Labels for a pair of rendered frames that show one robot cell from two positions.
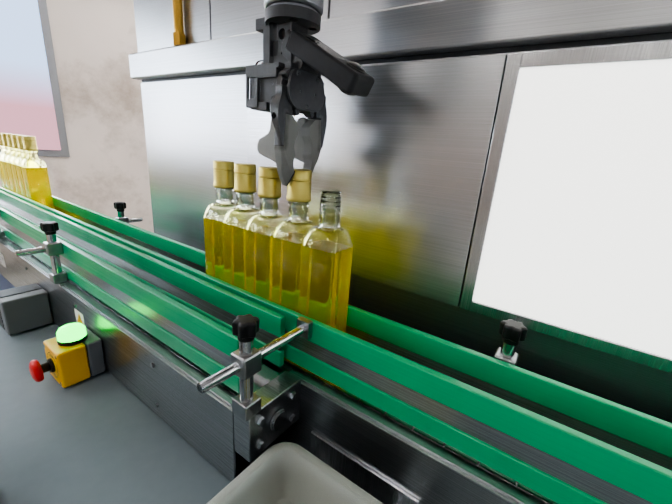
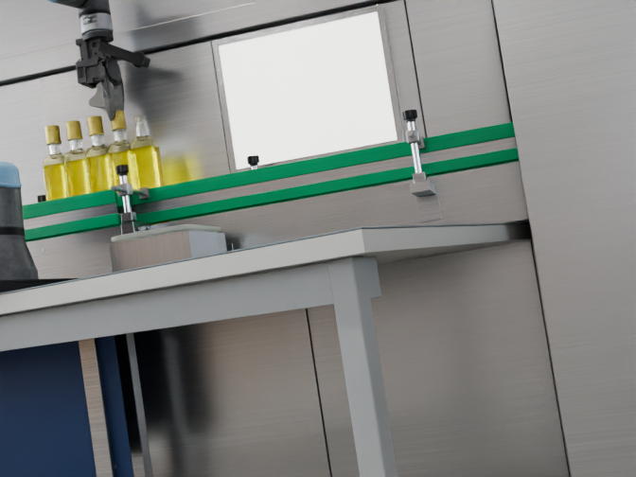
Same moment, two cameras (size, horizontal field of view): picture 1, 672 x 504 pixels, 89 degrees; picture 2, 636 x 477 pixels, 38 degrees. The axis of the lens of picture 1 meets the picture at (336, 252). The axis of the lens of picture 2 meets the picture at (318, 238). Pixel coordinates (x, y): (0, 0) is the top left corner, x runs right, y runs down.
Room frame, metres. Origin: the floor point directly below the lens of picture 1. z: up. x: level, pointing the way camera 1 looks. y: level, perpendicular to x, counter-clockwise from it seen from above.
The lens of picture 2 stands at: (-1.68, 0.46, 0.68)
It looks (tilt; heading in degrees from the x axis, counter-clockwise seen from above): 3 degrees up; 338
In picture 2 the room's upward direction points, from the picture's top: 9 degrees counter-clockwise
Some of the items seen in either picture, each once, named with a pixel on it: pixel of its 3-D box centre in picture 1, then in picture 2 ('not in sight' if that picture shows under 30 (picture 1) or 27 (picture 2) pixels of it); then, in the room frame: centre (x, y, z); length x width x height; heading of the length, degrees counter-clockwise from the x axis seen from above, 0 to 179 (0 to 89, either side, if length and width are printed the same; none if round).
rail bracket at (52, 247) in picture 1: (40, 255); not in sight; (0.65, 0.60, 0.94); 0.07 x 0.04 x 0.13; 146
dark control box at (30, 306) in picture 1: (23, 308); not in sight; (0.70, 0.71, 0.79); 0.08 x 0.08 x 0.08; 56
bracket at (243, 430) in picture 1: (270, 414); (138, 238); (0.37, 0.07, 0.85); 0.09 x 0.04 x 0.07; 146
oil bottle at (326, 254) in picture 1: (324, 296); (149, 181); (0.46, 0.01, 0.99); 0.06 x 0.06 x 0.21; 57
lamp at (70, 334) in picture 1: (71, 332); not in sight; (0.55, 0.47, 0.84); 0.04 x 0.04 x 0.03
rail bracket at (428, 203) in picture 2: not in sight; (418, 166); (0.00, -0.45, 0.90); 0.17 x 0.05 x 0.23; 146
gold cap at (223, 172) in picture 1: (224, 174); (53, 135); (0.59, 0.20, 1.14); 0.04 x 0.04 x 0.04
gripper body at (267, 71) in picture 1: (287, 68); (97, 61); (0.51, 0.08, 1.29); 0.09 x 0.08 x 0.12; 56
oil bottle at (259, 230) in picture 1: (268, 276); (104, 189); (0.52, 0.11, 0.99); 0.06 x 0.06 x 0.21; 57
